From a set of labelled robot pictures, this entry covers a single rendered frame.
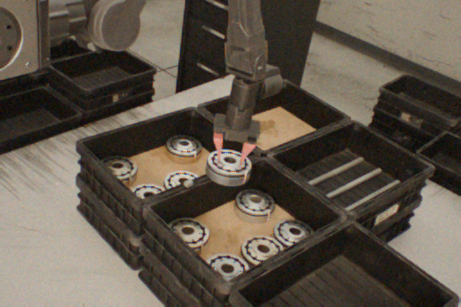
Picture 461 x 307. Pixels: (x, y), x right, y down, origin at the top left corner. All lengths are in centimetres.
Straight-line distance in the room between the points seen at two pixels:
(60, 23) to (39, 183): 98
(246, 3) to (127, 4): 31
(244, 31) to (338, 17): 387
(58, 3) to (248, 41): 44
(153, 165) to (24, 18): 89
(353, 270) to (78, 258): 68
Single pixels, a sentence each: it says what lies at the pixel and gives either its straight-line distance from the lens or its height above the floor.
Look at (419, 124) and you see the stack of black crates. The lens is 290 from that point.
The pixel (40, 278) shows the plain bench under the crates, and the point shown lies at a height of 70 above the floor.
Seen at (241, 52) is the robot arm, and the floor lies 131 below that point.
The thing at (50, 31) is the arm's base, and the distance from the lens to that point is 85.
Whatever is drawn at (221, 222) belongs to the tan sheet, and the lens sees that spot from 147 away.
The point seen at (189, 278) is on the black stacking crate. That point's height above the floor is 85.
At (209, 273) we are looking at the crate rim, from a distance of 121.
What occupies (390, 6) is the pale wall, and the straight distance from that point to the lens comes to 476.
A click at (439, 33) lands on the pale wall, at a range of 463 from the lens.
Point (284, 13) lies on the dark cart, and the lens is 307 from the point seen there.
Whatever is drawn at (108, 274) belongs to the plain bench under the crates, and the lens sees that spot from 150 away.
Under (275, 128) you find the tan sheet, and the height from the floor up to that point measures 83.
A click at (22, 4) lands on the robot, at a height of 149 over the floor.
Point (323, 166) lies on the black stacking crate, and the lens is 177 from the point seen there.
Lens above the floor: 178
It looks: 32 degrees down
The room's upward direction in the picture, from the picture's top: 10 degrees clockwise
